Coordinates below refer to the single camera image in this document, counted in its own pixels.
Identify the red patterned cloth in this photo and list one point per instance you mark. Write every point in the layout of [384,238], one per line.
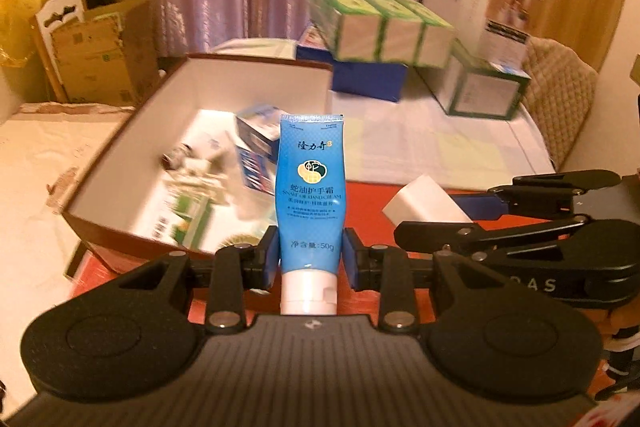
[617,412]

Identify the brown shoe box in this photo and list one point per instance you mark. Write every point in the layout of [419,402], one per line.
[130,167]

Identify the blue cardboard box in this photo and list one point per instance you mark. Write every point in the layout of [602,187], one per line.
[365,82]

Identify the yellow plastic bag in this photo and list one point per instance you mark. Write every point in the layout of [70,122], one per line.
[20,12]

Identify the pale checked cloth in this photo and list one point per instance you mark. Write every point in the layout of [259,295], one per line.
[450,142]

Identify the white ornate wooden panel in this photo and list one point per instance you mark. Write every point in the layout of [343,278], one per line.
[55,14]

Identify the blue white small box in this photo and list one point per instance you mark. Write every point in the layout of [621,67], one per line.
[255,157]

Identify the cream cartoon print bedsheet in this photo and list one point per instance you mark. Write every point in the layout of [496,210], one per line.
[30,207]

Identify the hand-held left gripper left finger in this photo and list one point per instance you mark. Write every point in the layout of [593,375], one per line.
[272,257]

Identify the beige handheld fan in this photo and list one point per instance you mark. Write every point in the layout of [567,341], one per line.
[240,240]

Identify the white power cube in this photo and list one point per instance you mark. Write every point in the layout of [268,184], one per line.
[425,202]

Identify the green white carton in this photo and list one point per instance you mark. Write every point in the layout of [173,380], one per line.
[485,94]

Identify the beige quilted chair cover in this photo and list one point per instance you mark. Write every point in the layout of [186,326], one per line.
[560,102]

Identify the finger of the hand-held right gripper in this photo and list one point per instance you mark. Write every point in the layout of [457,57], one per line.
[480,207]
[450,237]

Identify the white photo print box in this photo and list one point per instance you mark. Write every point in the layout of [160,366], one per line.
[505,37]

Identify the person's right hand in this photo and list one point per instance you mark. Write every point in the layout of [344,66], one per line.
[620,322]

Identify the dark small bottle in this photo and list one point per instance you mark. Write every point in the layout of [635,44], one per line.
[172,159]

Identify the green white medicine box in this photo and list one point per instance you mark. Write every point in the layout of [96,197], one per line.
[185,217]

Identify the brown cardboard box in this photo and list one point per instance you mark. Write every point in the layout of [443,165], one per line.
[110,57]

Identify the blue hand cream tube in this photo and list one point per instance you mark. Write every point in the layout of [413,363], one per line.
[310,187]

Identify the red printed mat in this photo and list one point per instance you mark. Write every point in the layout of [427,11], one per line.
[365,202]

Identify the green wrapped tissue pack bundle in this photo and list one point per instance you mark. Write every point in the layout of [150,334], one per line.
[380,27]

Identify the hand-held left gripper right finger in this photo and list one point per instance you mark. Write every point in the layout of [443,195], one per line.
[351,259]

